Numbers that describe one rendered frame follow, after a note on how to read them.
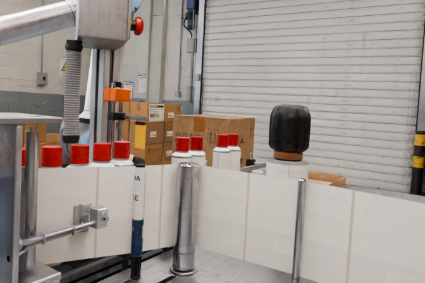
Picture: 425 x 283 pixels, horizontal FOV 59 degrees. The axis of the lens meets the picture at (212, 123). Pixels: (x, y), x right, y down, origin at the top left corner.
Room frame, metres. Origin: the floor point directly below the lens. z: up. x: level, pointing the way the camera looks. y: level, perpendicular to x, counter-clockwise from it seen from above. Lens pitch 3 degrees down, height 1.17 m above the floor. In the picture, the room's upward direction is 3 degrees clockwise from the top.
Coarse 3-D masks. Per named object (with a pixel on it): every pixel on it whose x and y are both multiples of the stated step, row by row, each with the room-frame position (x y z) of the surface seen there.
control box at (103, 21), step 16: (80, 0) 0.72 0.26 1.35; (96, 0) 0.73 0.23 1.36; (112, 0) 0.74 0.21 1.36; (128, 0) 0.76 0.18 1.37; (80, 16) 0.72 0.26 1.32; (96, 16) 0.73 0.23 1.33; (112, 16) 0.74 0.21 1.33; (128, 16) 0.76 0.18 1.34; (80, 32) 0.72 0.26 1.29; (96, 32) 0.73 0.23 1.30; (112, 32) 0.74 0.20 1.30; (128, 32) 0.76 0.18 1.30; (96, 48) 0.88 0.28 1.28; (112, 48) 0.86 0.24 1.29
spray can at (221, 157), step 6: (222, 138) 1.07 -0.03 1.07; (222, 144) 1.07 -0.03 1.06; (216, 150) 1.06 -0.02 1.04; (222, 150) 1.06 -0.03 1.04; (228, 150) 1.07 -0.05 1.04; (216, 156) 1.06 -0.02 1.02; (222, 156) 1.06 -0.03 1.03; (228, 156) 1.07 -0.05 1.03; (216, 162) 1.06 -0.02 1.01; (222, 162) 1.06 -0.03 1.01; (228, 162) 1.07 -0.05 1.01; (222, 168) 1.06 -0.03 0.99; (228, 168) 1.07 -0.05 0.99
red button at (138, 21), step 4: (136, 16) 0.79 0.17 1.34; (132, 20) 0.79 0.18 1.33; (136, 20) 0.79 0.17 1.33; (140, 20) 0.78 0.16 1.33; (132, 24) 0.78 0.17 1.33; (136, 24) 0.78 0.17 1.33; (140, 24) 0.78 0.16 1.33; (132, 28) 0.79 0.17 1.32; (136, 28) 0.78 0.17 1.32; (140, 28) 0.78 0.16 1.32; (136, 32) 0.79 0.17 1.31; (140, 32) 0.79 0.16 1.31
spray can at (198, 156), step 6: (192, 138) 0.96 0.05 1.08; (198, 138) 0.96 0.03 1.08; (192, 144) 0.96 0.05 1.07; (198, 144) 0.96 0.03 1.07; (192, 150) 0.96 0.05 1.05; (198, 150) 0.96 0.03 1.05; (192, 156) 0.95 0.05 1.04; (198, 156) 0.95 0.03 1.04; (204, 156) 0.97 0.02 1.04; (198, 162) 0.95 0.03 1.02; (204, 162) 0.97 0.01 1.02
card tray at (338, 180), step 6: (312, 174) 1.82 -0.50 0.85; (318, 174) 1.81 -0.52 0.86; (324, 174) 1.79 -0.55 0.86; (330, 174) 1.78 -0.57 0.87; (312, 180) 1.79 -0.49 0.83; (318, 180) 1.79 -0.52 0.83; (324, 180) 1.79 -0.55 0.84; (330, 180) 1.78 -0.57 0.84; (336, 180) 1.62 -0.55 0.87; (342, 180) 1.69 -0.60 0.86
